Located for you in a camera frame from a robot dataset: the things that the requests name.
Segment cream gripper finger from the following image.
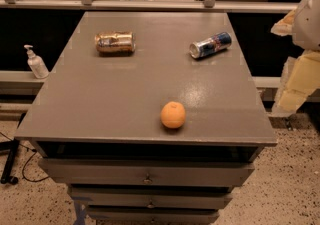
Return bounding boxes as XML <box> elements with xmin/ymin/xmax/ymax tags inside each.
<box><xmin>271</xmin><ymin>10</ymin><xmax>296</xmax><ymax>36</ymax></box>
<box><xmin>271</xmin><ymin>50</ymin><xmax>320</xmax><ymax>117</ymax></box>

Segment orange gold soda can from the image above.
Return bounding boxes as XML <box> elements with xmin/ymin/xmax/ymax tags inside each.
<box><xmin>95</xmin><ymin>31</ymin><xmax>135</xmax><ymax>53</ymax></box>

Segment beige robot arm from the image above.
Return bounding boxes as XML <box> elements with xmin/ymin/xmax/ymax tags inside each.
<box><xmin>271</xmin><ymin>0</ymin><xmax>320</xmax><ymax>117</ymax></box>

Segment blue silver energy drink can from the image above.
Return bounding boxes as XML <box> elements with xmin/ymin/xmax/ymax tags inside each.
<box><xmin>189</xmin><ymin>32</ymin><xmax>232</xmax><ymax>59</ymax></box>

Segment orange fruit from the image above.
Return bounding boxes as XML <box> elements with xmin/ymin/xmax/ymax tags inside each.
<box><xmin>160</xmin><ymin>102</ymin><xmax>186</xmax><ymax>129</ymax></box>

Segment top grey drawer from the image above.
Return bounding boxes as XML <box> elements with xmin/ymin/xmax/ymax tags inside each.
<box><xmin>39</xmin><ymin>159</ymin><xmax>254</xmax><ymax>187</ymax></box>

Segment grey drawer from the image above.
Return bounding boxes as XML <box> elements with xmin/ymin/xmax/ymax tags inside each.
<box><xmin>87</xmin><ymin>207</ymin><xmax>219</xmax><ymax>224</ymax></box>
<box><xmin>39</xmin><ymin>159</ymin><xmax>254</xmax><ymax>187</ymax></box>
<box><xmin>68</xmin><ymin>187</ymin><xmax>232</xmax><ymax>209</ymax></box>

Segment grey drawer cabinet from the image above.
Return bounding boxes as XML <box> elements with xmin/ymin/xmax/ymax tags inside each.
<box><xmin>14</xmin><ymin>11</ymin><xmax>278</xmax><ymax>225</ymax></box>

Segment middle grey drawer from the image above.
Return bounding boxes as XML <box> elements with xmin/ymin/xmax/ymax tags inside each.
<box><xmin>68</xmin><ymin>187</ymin><xmax>232</xmax><ymax>209</ymax></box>

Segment bottom grey drawer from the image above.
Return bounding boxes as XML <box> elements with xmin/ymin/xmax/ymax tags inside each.
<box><xmin>87</xmin><ymin>207</ymin><xmax>219</xmax><ymax>224</ymax></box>

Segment white pump sanitizer bottle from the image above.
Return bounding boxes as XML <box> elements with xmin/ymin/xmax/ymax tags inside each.
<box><xmin>24</xmin><ymin>45</ymin><xmax>49</xmax><ymax>79</ymax></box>

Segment black stand leg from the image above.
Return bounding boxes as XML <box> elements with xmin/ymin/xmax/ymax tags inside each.
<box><xmin>0</xmin><ymin>112</ymin><xmax>27</xmax><ymax>185</ymax></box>

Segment black cable on floor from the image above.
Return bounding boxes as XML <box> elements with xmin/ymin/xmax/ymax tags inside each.
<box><xmin>0</xmin><ymin>131</ymin><xmax>50</xmax><ymax>183</ymax></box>

